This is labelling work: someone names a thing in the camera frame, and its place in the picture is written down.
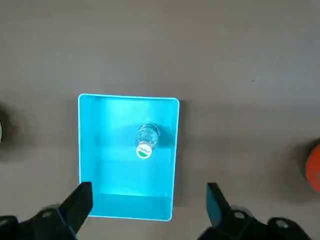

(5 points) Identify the orange cylindrical bin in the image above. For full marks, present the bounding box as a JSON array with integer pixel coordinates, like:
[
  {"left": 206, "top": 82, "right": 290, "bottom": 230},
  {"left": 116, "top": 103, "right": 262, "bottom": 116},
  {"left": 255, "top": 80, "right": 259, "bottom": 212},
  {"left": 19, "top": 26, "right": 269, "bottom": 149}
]
[{"left": 304, "top": 142, "right": 320, "bottom": 194}]

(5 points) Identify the blue plastic tray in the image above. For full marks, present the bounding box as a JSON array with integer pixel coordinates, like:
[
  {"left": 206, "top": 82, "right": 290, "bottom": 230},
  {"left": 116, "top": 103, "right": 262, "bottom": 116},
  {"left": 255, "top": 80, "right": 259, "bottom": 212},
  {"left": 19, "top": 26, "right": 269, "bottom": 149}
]
[{"left": 77, "top": 93, "right": 180, "bottom": 222}]

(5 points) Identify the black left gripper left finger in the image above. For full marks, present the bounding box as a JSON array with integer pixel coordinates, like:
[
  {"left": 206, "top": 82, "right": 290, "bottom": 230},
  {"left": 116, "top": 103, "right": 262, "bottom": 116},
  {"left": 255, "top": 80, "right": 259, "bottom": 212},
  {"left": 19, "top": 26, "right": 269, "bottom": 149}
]
[{"left": 0, "top": 181, "right": 94, "bottom": 240}]

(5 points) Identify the clear water bottle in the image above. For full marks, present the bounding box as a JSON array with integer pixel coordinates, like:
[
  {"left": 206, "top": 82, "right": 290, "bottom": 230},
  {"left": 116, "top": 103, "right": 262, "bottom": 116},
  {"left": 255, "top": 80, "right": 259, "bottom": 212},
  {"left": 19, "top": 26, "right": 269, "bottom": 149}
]
[{"left": 134, "top": 122, "right": 160, "bottom": 160}]

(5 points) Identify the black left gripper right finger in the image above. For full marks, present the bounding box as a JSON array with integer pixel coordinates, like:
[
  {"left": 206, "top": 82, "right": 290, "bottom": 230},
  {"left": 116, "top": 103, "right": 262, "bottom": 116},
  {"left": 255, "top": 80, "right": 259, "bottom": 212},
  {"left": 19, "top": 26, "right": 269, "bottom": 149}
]
[{"left": 198, "top": 182, "right": 313, "bottom": 240}]

